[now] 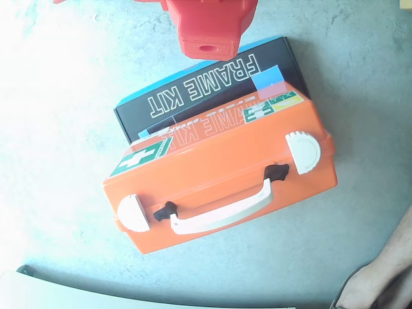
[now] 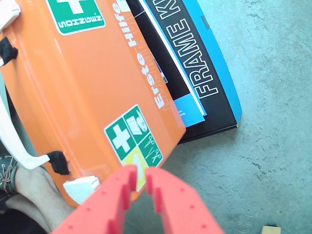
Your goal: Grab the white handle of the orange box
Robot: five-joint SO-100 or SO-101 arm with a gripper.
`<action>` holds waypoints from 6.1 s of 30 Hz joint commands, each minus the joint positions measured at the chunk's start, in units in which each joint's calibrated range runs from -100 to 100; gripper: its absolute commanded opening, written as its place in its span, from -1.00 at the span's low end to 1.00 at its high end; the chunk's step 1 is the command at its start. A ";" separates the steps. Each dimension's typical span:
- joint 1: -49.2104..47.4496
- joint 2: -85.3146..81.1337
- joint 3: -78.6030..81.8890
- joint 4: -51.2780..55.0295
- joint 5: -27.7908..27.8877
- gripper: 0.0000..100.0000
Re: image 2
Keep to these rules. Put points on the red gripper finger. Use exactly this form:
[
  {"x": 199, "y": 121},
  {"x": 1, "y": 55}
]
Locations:
[
  {"x": 180, "y": 209},
  {"x": 102, "y": 209}
]

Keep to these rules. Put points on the person bare leg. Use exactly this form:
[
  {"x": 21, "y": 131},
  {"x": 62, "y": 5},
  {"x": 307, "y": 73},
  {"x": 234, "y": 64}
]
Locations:
[{"x": 36, "y": 195}]

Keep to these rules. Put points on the small wooden block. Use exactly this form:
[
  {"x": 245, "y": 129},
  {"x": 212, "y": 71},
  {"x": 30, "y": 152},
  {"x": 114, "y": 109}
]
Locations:
[{"x": 271, "y": 230}]

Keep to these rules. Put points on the dark laced shoe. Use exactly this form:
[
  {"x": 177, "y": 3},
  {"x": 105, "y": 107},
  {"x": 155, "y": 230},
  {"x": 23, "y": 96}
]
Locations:
[{"x": 7, "y": 173}]

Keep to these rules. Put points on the orange first aid box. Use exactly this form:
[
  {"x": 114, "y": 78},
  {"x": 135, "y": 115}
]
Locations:
[{"x": 85, "y": 85}]

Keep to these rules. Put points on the black blue frame kit box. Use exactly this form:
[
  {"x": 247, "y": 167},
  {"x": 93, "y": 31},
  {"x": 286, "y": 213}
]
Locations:
[{"x": 212, "y": 73}]

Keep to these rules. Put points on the black flat box blue panel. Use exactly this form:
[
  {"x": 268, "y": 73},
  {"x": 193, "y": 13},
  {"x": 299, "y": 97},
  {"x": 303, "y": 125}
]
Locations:
[{"x": 168, "y": 68}]

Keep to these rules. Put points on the white box latch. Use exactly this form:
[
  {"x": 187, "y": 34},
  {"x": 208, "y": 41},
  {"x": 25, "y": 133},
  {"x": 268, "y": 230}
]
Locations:
[
  {"x": 81, "y": 189},
  {"x": 9, "y": 12}
]

